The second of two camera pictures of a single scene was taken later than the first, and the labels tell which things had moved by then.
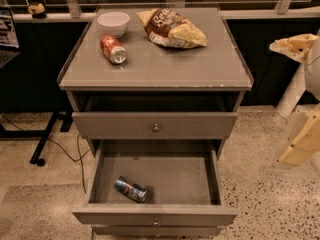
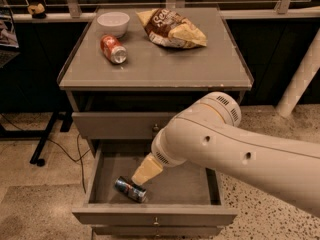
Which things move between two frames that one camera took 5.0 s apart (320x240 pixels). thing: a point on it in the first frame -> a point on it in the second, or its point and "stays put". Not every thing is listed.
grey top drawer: x=152 y=125 stays put
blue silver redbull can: x=130 y=190 stays put
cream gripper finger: x=297 y=46 -> x=149 y=168
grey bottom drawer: x=156 y=231 stays put
